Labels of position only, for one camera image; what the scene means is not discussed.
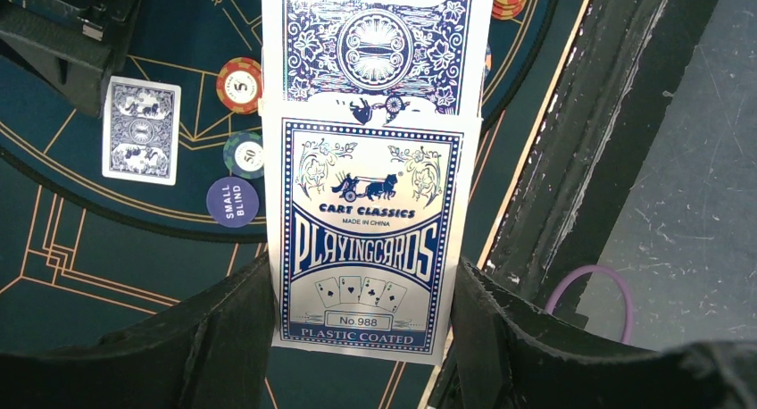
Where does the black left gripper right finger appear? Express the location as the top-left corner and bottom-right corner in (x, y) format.
(452, 261), (756, 408)

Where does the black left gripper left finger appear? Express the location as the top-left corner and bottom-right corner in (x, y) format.
(1, 255), (277, 408)

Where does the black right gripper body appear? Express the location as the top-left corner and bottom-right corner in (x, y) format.
(1, 0), (142, 117)

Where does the dealt card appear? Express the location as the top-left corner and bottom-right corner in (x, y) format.
(102, 76), (181, 186)

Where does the blue small blind button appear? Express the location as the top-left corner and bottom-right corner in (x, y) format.
(205, 176), (261, 229)

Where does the red chip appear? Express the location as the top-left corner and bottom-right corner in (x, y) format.
(216, 57), (263, 114)

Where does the blue playing card deck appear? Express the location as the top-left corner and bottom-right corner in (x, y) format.
(262, 99), (481, 365)

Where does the green chip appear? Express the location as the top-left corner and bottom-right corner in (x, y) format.
(222, 131), (264, 179)

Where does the purple white poker chip stack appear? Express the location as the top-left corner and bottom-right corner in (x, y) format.
(484, 45), (493, 79)

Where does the card sliding from deck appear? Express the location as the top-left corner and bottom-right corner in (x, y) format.
(261, 0), (493, 122)

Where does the dark green poker mat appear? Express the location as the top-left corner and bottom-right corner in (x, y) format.
(0, 0), (598, 409)

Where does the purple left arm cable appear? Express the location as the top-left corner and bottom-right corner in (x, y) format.
(544, 264), (636, 346)

